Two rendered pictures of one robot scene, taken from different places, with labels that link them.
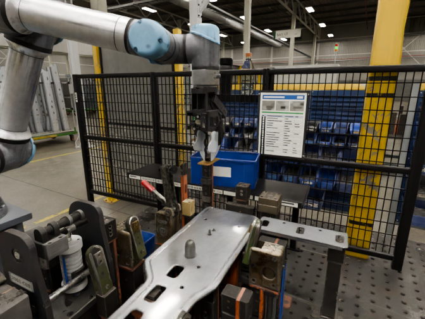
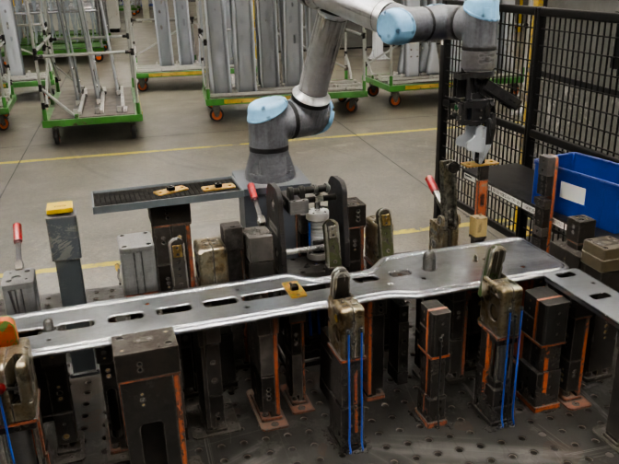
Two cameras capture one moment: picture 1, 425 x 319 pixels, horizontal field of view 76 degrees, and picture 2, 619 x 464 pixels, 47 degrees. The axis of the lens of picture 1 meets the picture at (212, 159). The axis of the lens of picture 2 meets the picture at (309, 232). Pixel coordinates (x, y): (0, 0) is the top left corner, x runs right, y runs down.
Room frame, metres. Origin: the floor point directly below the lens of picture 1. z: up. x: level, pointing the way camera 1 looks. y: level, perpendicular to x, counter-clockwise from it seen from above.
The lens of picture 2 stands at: (-0.59, -0.88, 1.69)
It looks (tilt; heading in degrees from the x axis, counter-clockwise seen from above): 21 degrees down; 47
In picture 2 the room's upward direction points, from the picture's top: 1 degrees counter-clockwise
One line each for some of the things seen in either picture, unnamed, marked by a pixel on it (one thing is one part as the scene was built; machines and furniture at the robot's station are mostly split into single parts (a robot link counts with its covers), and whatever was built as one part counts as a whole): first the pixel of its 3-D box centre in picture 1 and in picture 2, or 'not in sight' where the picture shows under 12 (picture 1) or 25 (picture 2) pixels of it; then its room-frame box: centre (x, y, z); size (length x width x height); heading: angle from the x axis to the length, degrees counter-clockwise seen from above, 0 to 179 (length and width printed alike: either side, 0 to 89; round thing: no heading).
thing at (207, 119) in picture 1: (204, 109); (473, 97); (0.76, 0.02, 1.41); 0.09 x 0.08 x 0.12; 155
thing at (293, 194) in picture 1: (211, 181); (573, 209); (1.27, 0.00, 1.02); 0.90 x 0.22 x 0.03; 65
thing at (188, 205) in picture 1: (189, 244); (474, 279); (0.92, 0.09, 0.88); 0.04 x 0.04 x 0.36; 65
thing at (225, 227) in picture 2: not in sight; (236, 296); (0.38, 0.45, 0.90); 0.05 x 0.05 x 0.40; 65
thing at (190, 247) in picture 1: (190, 249); (429, 261); (0.68, 0.06, 1.02); 0.03 x 0.03 x 0.07
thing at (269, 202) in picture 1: (267, 236); (598, 309); (0.99, -0.23, 0.88); 0.08 x 0.08 x 0.36; 65
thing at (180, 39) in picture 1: (166, 48); (440, 22); (0.76, 0.12, 1.56); 0.11 x 0.11 x 0.08; 83
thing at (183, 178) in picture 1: (184, 225); (477, 251); (0.96, 0.11, 0.95); 0.03 x 0.01 x 0.50; 155
